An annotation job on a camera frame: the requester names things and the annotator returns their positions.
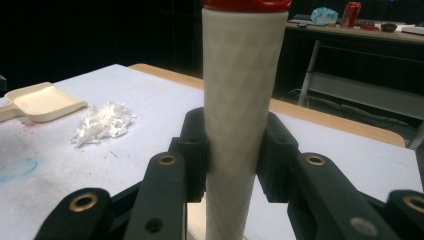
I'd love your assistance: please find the cream plastic dustpan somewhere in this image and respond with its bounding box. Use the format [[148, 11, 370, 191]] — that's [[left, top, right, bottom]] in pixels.
[[0, 81, 89, 124]]

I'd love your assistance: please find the white textured cylinder red cap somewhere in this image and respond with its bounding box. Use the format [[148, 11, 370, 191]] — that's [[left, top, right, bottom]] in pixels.
[[201, 0, 293, 240]]

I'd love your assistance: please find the light blue plastic bag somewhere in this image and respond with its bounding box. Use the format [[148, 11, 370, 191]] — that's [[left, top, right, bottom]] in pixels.
[[310, 6, 340, 26]]

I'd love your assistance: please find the black floor cable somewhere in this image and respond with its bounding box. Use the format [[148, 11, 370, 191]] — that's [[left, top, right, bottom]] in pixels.
[[279, 87, 412, 131]]

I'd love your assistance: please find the wooden desk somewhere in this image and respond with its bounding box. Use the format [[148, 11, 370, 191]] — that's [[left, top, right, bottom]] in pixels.
[[285, 21, 424, 46]]

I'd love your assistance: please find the black computer mouse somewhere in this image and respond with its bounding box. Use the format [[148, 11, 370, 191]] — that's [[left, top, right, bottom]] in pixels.
[[380, 22, 399, 34]]

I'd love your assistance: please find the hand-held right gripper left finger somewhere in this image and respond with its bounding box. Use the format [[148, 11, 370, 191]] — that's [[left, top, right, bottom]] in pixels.
[[168, 106, 209, 204]]

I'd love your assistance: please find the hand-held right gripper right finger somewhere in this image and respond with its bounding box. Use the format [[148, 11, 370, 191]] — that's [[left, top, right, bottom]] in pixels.
[[256, 111, 300, 204]]

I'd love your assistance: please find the red drink can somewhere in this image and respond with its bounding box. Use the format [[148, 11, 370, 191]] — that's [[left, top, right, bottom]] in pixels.
[[339, 1, 363, 29]]

